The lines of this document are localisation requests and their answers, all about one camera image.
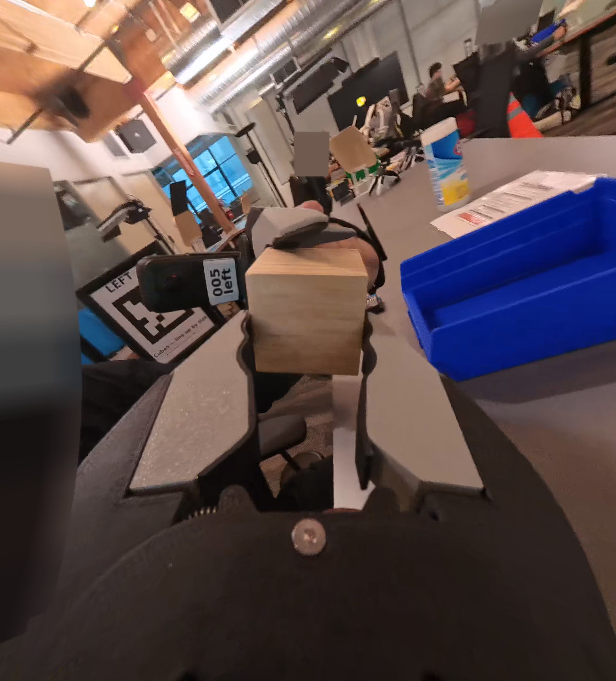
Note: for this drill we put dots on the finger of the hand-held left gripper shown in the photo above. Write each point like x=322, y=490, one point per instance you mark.
x=286, y=223

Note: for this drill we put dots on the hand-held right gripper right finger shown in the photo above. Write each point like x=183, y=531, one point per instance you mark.
x=420, y=425

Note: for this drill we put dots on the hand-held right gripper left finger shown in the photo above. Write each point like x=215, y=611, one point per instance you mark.
x=196, y=425

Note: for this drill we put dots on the large wooden cube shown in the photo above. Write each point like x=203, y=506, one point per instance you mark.
x=308, y=314

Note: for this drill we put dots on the blue plastic bin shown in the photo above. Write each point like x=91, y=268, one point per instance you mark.
x=526, y=276

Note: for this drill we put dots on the person's left hand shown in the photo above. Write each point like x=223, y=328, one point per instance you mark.
x=372, y=266

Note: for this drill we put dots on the large window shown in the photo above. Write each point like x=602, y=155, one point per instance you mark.
x=207, y=173

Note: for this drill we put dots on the tan wooden chair back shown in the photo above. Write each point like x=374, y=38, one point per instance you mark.
x=353, y=149

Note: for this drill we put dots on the black ceiling speaker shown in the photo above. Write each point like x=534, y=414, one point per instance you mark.
x=136, y=135

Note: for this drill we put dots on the large black screen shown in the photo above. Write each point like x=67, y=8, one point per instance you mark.
x=372, y=88

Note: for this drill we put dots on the white wipes canister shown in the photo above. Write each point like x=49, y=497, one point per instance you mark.
x=446, y=165

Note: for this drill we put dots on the laminated printed sheet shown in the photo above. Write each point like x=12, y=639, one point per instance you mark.
x=505, y=199

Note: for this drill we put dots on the orange traffic cone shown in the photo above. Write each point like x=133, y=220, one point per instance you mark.
x=521, y=119

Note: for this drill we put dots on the silver air duct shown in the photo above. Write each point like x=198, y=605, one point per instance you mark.
x=244, y=48

